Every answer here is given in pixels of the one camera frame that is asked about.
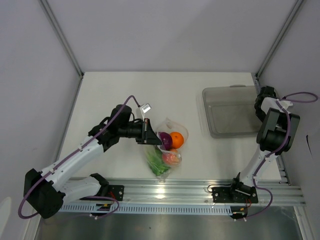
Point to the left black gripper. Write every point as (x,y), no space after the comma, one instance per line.
(147,135)

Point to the purple red onion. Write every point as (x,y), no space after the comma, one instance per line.
(166,140)

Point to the green lettuce leaf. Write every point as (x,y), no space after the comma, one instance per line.
(155,161)

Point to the clear zip top bag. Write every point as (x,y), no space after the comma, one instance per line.
(169,126)

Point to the orange fruit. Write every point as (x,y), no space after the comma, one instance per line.
(177,140)

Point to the peach fruit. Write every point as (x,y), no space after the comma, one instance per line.
(171,158)

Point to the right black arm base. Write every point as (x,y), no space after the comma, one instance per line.
(227,194)

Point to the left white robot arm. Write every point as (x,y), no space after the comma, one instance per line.
(49,189)

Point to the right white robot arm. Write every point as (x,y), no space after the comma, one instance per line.
(275,136)

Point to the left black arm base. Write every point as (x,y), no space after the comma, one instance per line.
(112,192)

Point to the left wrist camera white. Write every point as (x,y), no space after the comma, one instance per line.
(142,110)

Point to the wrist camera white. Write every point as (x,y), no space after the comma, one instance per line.
(142,110)
(284,104)

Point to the grey slotted cable duct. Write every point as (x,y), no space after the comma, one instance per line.
(132,208)

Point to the aluminium mounting rail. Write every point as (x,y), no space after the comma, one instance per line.
(195,192)

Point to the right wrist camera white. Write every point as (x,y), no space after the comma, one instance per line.
(284,104)

